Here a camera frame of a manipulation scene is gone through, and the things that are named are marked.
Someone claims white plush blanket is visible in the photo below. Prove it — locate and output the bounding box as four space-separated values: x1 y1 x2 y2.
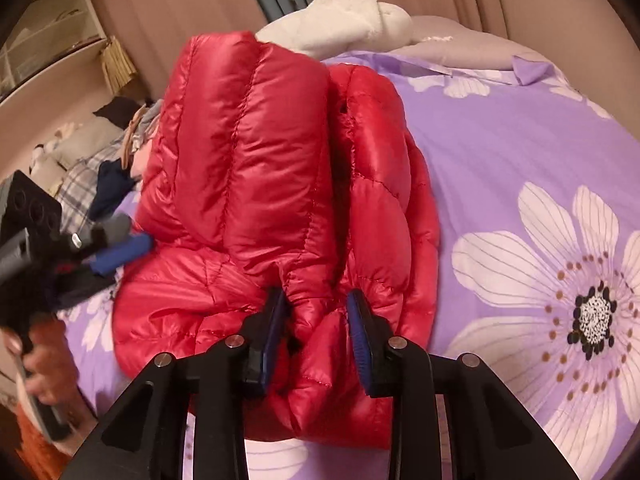
255 0 414 61

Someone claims pink garment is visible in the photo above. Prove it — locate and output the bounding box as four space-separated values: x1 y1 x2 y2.
131 144 157 181

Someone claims cream wall shelf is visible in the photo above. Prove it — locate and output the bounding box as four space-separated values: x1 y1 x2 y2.
0 0 109 107

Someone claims purple floral bed sheet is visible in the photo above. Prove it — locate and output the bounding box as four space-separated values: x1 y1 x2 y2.
55 50 640 480

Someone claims yellow hanging cloth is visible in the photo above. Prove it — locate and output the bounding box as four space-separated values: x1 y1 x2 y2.
100 35 139 94

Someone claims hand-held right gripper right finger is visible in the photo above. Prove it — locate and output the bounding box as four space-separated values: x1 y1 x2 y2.
346 287 563 480

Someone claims dark brown garment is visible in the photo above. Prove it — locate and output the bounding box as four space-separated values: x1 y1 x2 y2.
94 96 151 124

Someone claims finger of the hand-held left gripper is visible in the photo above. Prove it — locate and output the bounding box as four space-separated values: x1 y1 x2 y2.
67 212 133 257
55 234 154 307

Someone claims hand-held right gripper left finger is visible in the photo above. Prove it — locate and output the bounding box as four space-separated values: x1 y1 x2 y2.
72 287 288 480

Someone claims brown striped garment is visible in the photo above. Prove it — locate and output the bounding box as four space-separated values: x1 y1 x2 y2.
122 107 151 161

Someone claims white floral patterned cloth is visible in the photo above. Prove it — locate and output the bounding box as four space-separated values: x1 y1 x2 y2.
30 125 76 172

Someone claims red down jacket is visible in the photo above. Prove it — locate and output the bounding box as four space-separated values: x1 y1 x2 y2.
112 30 442 443

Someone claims navy garment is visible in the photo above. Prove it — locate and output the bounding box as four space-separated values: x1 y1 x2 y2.
90 160 144 222

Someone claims person's left hand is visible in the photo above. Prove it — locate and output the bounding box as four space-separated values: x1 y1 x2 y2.
4 319 97 421

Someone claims plaid cloth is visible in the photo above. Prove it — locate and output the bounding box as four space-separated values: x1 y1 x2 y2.
55 157 121 222

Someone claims grey garment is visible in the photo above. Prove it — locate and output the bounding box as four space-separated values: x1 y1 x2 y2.
135 100 164 137

